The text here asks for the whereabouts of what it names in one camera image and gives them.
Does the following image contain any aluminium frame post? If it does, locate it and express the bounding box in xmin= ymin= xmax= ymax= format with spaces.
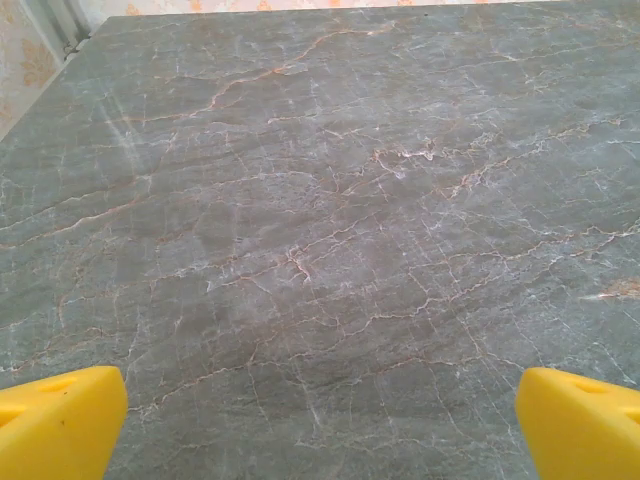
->
xmin=43 ymin=0 xmax=94 ymax=64

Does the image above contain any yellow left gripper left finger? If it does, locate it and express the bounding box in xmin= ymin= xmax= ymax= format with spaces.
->
xmin=0 ymin=365 xmax=129 ymax=480

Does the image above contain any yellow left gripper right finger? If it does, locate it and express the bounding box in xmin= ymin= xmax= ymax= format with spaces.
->
xmin=514 ymin=367 xmax=640 ymax=480

